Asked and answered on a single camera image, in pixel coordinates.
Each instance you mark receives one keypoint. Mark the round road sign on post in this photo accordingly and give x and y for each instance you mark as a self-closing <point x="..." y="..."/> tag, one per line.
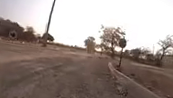
<point x="122" y="44"/>

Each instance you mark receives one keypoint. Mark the tall dark pole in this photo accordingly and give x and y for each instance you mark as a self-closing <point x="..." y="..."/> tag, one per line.
<point x="51" y="12"/>

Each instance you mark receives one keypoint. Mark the bare dirt verge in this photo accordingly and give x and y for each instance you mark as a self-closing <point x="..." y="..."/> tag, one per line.
<point x="160" y="81"/>

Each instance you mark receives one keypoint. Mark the bare branched tree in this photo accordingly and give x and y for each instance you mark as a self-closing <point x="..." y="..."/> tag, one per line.
<point x="167" y="45"/>

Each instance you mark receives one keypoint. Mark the small dark tree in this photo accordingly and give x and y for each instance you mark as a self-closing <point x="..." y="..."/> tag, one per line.
<point x="90" y="44"/>

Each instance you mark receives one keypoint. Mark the brown-grey asphalt road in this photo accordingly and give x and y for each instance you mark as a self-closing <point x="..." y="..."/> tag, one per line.
<point x="52" y="76"/>

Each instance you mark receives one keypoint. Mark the sparse-leaved tree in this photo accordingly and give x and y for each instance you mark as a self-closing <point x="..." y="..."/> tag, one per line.
<point x="111" y="39"/>

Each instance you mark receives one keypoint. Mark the pale concrete kerb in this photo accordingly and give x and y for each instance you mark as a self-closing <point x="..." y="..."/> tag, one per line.
<point x="135" y="85"/>

